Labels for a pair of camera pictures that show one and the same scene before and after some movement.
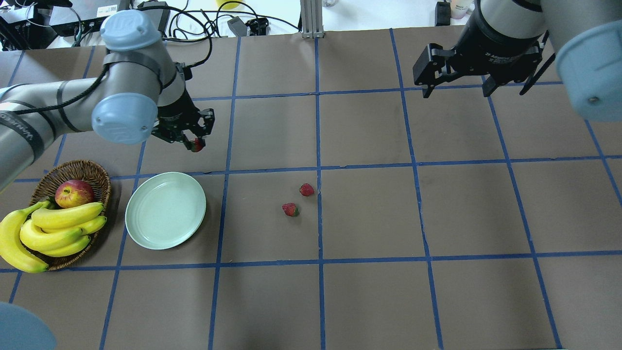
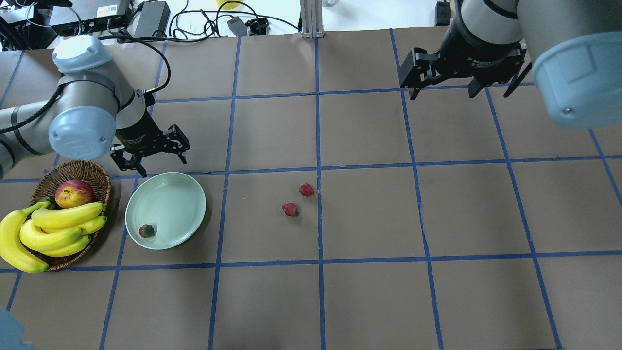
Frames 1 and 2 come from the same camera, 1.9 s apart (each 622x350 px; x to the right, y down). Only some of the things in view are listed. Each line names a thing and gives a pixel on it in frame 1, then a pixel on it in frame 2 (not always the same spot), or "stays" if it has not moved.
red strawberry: (290, 209) stays
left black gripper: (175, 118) to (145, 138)
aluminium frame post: (312, 18) stays
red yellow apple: (72, 193) stays
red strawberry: (198, 145) to (146, 230)
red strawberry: (306, 189) stays
